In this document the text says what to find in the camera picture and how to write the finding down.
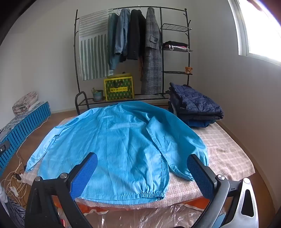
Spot grey plaid coat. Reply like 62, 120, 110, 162
140, 7, 164, 95

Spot orange mattress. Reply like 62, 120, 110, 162
54, 196, 211, 216

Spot grey white striped cloth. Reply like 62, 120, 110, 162
79, 9, 113, 80

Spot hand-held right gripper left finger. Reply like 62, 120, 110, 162
25, 152, 98, 228

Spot small potted plant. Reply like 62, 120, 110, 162
91, 87, 104, 102

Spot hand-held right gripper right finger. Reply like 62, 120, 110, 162
187, 154, 259, 228

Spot window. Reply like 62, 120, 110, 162
228, 0, 281, 66

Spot light blue striped jacket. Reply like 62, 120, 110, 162
25, 101, 209, 201

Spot grey patterned cloth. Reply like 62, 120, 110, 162
0, 186, 25, 228

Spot blue folded garment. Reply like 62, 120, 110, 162
188, 119, 211, 128

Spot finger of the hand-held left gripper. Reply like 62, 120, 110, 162
0, 140, 10, 154

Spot grey patterned mattress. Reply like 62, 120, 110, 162
0, 101, 47, 141

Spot yellow green patterned box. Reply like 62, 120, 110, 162
104, 73, 135, 101

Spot pink plaid blanket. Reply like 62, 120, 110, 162
22, 117, 256, 210

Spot white cables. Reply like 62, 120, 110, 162
0, 151, 29, 206

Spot grey folded garment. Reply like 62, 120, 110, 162
168, 101, 182, 116

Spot navy quilted jacket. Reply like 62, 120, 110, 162
169, 82, 224, 121

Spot black coat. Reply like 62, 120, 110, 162
127, 9, 147, 61

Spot floral folded bedding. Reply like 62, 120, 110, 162
12, 92, 41, 116

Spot black metal clothes rack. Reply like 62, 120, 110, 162
73, 8, 194, 115

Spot dark folded clothes pile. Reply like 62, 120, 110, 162
163, 41, 190, 52

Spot clear plastic sheet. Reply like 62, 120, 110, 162
57, 197, 229, 228

